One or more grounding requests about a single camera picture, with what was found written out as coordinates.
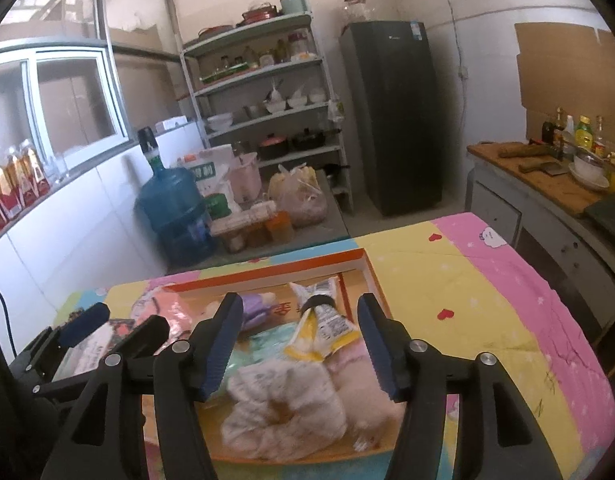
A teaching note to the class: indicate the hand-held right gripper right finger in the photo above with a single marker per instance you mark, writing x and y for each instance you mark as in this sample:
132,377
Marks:
380,352

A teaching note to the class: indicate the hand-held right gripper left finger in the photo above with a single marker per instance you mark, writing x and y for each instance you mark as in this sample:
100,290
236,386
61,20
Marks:
221,347

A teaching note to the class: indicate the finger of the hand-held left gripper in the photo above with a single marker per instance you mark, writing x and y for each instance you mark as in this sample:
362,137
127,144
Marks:
84,322
147,332

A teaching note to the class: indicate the floral tissue box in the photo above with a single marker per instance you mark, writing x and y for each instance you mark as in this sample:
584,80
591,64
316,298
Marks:
92,347

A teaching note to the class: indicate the pink plastic bag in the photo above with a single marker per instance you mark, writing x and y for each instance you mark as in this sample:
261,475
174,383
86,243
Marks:
170,315

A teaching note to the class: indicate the pink fluffy cloth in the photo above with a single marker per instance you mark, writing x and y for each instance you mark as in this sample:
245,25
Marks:
357,390

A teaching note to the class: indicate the white green tissue pack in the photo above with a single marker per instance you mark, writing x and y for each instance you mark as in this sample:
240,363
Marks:
267,345

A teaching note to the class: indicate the purple soft item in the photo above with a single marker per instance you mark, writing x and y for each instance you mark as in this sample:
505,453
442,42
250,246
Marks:
255,310

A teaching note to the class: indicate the yellow white squeeze pouch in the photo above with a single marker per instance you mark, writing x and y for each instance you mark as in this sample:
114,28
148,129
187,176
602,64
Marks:
322,330

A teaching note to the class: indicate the orange-rimmed cardboard box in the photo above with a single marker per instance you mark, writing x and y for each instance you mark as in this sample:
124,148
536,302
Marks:
287,307

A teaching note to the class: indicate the white fluffy scrunchie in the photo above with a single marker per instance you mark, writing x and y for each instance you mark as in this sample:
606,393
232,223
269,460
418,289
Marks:
297,390

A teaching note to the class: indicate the cartoon printed blanket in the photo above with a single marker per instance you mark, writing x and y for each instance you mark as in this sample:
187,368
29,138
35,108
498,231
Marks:
487,335

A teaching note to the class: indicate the low wooden stool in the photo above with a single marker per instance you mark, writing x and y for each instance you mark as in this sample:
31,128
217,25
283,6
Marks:
240,227

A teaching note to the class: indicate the blue water jug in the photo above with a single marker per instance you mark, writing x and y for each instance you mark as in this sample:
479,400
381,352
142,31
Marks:
172,210

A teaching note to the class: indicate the orange container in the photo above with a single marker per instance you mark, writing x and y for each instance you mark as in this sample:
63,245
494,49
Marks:
280,227

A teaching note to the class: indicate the green packet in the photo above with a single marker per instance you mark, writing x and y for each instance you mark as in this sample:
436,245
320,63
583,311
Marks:
217,206

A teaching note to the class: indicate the pack of red-labelled bottles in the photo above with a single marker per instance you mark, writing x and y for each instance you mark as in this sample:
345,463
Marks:
17,185

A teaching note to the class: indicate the clear drinking glass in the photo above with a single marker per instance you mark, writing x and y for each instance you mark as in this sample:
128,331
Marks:
59,167

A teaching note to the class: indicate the clear plastic bag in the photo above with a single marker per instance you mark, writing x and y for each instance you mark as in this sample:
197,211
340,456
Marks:
300,200

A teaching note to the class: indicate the pink plastic bin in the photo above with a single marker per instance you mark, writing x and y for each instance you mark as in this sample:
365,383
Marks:
246,180

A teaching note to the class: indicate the white sack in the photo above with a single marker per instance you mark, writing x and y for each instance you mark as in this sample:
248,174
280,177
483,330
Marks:
207,170

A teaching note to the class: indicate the grey kitchen cabinet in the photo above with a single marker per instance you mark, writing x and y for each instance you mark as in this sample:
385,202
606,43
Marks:
537,230

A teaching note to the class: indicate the black pot with red lid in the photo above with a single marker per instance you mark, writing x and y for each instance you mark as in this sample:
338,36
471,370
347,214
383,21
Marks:
273,147

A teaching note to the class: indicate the stack of white bowls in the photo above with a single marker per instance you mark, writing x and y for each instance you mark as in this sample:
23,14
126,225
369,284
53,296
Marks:
220,122

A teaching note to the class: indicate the black wok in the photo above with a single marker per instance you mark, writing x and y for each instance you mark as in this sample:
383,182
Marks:
310,140

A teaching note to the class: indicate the dark refrigerator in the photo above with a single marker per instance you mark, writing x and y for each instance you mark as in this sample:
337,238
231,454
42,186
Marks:
392,120

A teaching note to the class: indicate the white sliding window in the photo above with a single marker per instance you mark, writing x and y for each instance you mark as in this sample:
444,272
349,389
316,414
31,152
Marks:
31,90

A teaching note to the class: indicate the kitchen cleaver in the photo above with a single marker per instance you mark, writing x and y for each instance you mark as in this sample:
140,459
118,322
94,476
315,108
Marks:
550,169

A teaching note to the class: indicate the black cooktop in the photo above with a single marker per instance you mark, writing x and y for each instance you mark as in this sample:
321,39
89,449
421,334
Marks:
610,215

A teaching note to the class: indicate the green tray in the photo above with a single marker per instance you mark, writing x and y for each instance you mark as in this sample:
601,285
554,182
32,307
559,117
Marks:
225,72

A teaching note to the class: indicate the white bowl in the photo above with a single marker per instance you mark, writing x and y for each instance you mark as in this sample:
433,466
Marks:
587,172

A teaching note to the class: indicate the yellow green oil bottle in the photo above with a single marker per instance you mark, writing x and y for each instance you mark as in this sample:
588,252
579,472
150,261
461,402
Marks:
584,132

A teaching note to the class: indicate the white metal shelf rack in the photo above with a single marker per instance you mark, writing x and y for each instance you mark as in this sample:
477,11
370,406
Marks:
257,32

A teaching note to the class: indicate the cardboard sheet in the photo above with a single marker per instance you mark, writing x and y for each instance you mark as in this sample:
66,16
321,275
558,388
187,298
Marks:
567,75

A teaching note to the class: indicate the glass jar with red lid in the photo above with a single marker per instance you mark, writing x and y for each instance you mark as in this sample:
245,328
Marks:
357,10

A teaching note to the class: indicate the mint green canister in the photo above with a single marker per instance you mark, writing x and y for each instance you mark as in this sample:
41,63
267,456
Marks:
293,4

